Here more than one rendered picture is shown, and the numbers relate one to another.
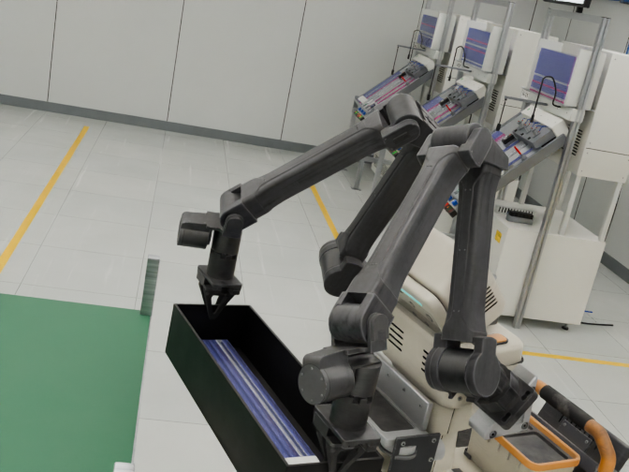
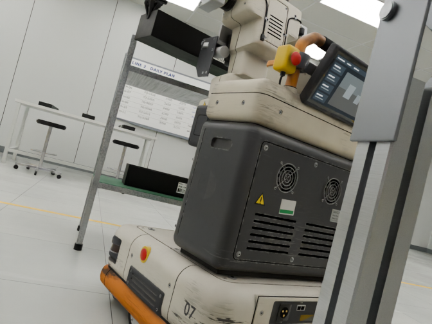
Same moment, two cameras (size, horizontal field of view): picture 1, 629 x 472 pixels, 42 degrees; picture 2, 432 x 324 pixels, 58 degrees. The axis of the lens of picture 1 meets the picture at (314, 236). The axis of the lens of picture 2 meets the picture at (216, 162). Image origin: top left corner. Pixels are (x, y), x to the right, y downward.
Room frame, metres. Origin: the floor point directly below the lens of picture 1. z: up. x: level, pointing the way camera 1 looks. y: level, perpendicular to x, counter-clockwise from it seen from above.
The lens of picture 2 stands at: (1.34, -1.78, 0.54)
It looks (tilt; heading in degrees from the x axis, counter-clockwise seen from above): 2 degrees up; 84
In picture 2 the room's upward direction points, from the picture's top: 15 degrees clockwise
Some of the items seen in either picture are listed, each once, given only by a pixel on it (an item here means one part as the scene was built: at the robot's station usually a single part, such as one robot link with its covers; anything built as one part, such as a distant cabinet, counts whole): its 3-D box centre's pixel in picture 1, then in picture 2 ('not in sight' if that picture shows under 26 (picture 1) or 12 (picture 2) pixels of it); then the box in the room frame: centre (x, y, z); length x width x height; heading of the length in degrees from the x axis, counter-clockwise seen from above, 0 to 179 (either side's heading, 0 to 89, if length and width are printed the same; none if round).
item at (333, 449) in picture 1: (337, 448); (153, 9); (1.10, -0.10, 1.14); 0.07 x 0.07 x 0.09; 30
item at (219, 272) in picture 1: (221, 266); not in sight; (1.59, 0.18, 1.21); 0.10 x 0.07 x 0.07; 30
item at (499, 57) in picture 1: (475, 123); not in sight; (6.59, -1.08, 0.95); 1.37 x 0.82 x 1.90; 101
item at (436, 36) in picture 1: (429, 94); not in sight; (8.02, -0.81, 0.95); 1.37 x 0.82 x 1.90; 101
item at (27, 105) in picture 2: not in sight; (82, 148); (0.13, 3.76, 0.40); 1.80 x 0.75 x 0.80; 11
